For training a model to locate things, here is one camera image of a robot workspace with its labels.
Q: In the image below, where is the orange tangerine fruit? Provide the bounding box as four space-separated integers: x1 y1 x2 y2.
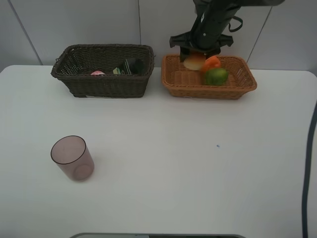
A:
200 56 221 73

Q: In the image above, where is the translucent purple plastic cup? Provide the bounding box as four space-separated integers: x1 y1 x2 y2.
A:
50 135 95 181

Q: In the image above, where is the black cable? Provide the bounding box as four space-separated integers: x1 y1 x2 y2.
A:
302 101 317 238

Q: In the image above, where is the dark brown wicker basket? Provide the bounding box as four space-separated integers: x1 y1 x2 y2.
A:
51 44 154 98

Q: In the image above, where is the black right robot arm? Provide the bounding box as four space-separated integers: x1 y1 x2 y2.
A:
169 0 283 62

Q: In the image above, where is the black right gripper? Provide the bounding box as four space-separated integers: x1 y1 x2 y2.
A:
169 32 234 62

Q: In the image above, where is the dark green bottle black cap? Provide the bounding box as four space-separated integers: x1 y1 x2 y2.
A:
112 58 145 75

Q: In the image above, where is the green lime fruit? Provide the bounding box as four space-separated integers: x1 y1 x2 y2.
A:
204 68 228 86

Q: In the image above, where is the light orange wicker basket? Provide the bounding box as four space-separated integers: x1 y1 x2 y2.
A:
161 54 257 100

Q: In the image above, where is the red yellow peach fruit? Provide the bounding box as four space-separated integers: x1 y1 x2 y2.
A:
183 52 206 71

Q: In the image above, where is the pink bottle white cap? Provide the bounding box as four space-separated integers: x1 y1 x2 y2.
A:
91 70 104 76

